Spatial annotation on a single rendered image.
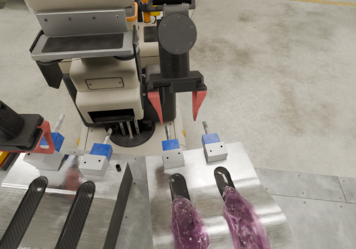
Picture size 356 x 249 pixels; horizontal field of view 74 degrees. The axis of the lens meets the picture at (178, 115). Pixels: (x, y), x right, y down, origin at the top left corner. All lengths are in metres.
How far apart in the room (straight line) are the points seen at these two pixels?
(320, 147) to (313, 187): 1.22
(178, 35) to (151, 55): 0.72
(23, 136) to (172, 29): 0.32
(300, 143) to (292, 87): 0.60
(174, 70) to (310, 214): 0.47
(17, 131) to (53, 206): 0.17
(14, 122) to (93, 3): 0.36
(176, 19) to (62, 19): 0.41
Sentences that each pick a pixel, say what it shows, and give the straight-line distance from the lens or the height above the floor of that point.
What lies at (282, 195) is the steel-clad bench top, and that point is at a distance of 0.67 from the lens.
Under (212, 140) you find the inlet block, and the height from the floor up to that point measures 0.87.
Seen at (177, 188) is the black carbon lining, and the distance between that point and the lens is 0.57.
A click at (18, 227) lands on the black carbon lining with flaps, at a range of 0.60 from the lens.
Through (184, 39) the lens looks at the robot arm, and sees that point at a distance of 0.36.
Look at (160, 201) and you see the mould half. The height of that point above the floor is 0.86.
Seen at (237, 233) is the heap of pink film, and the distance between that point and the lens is 0.48.
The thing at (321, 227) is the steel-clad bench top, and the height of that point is 0.80.
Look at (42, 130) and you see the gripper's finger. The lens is 0.52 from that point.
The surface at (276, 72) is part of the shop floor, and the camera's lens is 2.40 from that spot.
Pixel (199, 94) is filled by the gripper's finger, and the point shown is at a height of 1.06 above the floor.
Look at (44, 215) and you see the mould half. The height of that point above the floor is 0.89.
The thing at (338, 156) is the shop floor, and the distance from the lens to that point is 1.94.
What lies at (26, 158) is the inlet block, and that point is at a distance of 0.60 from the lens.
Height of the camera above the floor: 1.37
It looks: 49 degrees down
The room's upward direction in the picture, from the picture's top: straight up
